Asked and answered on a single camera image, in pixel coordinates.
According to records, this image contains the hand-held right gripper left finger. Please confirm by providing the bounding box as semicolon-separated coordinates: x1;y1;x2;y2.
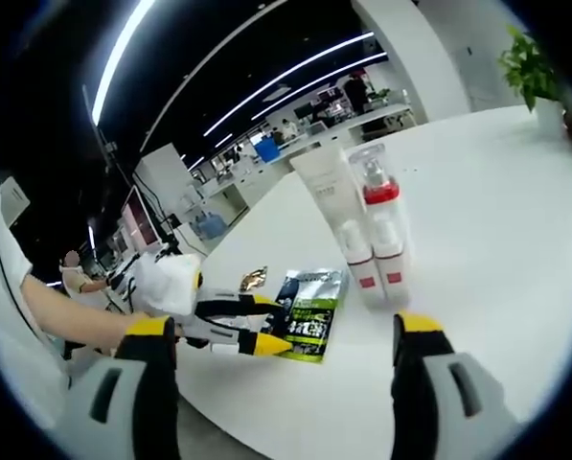
66;314;182;460

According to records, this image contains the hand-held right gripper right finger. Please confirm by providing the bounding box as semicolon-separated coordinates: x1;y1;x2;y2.
390;310;508;460

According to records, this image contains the gold foil skincare sachet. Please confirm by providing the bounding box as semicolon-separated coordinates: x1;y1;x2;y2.
239;266;272;292

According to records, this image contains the green black skincare sachet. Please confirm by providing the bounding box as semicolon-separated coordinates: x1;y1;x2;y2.
264;267;350;365

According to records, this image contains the small white skincare bottle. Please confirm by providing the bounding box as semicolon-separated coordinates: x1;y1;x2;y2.
340;218;380;308
369;213;415;304

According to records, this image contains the large white skincare tube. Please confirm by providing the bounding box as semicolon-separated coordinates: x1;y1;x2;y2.
288;145;371;269

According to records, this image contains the tall white pump skincare bottle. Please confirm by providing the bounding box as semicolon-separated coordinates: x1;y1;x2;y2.
347;142;414;255

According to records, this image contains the blue storage bin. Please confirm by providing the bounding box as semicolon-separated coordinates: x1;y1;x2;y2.
255;137;283;163

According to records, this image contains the blue water jug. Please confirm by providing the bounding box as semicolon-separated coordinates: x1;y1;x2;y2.
196;216;224;240

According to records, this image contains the green potted plant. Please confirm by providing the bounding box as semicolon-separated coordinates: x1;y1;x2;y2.
497;23;568;131

